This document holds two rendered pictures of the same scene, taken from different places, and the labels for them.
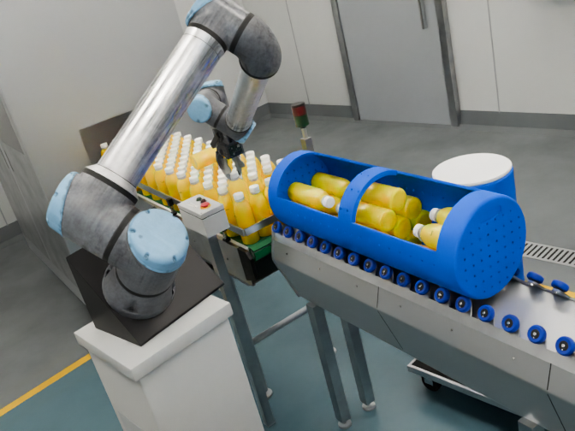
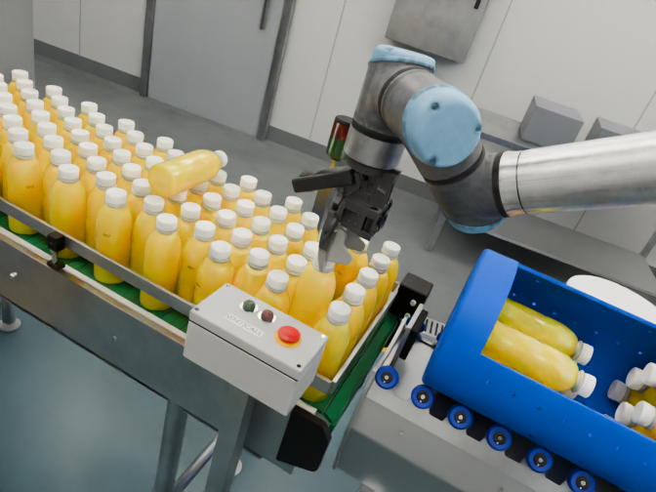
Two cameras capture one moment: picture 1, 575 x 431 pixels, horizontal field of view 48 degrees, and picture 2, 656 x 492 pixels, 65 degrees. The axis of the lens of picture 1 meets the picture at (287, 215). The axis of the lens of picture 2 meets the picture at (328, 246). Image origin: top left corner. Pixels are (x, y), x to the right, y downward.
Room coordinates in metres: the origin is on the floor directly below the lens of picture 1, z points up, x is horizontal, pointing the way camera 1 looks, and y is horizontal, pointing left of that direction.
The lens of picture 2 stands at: (1.81, 0.70, 1.63)
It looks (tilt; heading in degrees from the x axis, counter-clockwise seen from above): 30 degrees down; 316
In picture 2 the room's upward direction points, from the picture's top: 17 degrees clockwise
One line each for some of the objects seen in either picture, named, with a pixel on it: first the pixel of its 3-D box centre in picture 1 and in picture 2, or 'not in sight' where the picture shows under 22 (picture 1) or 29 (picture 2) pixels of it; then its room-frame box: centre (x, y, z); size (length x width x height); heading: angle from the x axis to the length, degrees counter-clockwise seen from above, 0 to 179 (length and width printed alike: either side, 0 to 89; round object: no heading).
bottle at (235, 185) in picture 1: (240, 197); (310, 303); (2.37, 0.16, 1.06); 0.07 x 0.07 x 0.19
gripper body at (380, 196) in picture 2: (227, 141); (362, 195); (2.34, 0.15, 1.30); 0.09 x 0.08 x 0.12; 29
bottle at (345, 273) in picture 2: not in sight; (347, 279); (2.48, -0.03, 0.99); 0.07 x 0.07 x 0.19
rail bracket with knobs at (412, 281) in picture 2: not in sight; (409, 300); (2.41, -0.19, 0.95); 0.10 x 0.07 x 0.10; 119
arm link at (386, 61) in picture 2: (213, 97); (393, 92); (2.35, 0.15, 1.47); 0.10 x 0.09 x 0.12; 162
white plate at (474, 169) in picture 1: (471, 169); (619, 307); (2.13, -0.68, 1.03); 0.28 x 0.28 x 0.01
